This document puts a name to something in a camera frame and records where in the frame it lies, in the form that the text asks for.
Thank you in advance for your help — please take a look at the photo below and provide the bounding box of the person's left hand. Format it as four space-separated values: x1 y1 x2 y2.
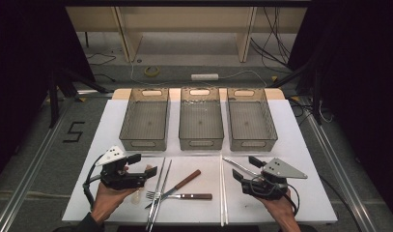
91 184 138 225

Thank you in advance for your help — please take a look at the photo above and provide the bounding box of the wooden-handled knife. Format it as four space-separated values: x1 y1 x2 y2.
144 169 203 210

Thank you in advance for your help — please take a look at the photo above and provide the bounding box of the tangled black floor cable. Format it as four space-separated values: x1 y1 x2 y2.
287 96 333 127

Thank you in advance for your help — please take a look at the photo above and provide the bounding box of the black metal stand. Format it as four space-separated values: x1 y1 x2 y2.
269 61 323 125
47 64 110 129

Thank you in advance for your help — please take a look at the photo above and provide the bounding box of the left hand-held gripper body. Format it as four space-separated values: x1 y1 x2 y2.
95 145 148 191

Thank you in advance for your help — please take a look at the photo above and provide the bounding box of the yellow tape roll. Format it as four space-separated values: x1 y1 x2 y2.
143 65 160 77

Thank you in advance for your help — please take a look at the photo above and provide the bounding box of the left hand-held gripper cable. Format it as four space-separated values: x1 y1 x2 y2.
82 154 105 211

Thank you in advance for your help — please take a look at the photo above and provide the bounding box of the thin black floor cable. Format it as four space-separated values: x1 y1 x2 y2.
86 51 117 67

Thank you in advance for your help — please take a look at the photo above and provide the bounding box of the white power strip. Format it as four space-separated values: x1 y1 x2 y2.
190 72 220 81

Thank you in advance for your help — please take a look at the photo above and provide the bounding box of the wooden-handled fork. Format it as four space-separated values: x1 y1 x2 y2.
145 190 213 201

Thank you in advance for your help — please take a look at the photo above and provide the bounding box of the long aluminium floor rail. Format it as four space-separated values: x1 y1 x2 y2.
299 96 379 232
0 100 72 232

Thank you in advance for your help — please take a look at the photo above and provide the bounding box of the bundle of black cables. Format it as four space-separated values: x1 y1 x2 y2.
250 6 294 71

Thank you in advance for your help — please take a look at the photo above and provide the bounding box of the short aluminium rail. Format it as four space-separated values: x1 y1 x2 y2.
76 89 115 98

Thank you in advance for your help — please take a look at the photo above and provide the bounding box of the smoky clear plastic bin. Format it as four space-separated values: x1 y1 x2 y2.
119 87 170 152
226 87 279 153
179 86 225 152

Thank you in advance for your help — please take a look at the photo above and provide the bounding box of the beige wooden desk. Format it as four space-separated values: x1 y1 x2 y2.
65 6 308 64

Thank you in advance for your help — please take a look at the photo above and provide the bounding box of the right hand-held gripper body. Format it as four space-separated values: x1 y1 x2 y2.
240 157 309 201

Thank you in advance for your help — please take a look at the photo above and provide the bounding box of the person's right hand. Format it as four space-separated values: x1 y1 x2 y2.
255 188 298 227

